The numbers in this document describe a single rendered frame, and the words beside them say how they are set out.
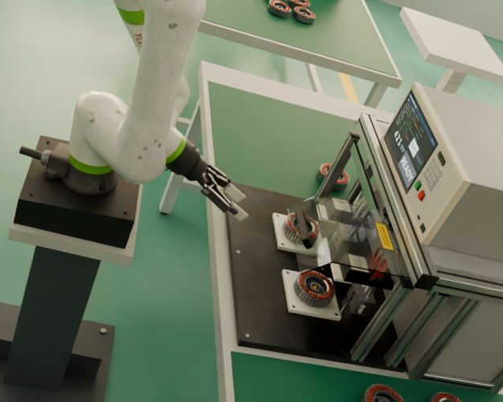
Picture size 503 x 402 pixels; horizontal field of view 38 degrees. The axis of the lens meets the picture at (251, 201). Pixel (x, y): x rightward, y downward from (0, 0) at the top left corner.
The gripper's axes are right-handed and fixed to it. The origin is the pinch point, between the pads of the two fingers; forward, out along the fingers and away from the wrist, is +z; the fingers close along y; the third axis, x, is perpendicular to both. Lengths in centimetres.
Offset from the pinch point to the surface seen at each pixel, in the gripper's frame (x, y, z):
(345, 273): 18.0, 26.4, 20.1
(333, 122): 17, -77, 48
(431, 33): 66, -79, 42
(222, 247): -9.1, 9.2, 3.2
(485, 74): 73, -60, 57
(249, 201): -2.5, -11.8, 10.2
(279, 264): 0.9, 13.9, 16.1
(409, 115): 53, -1, 10
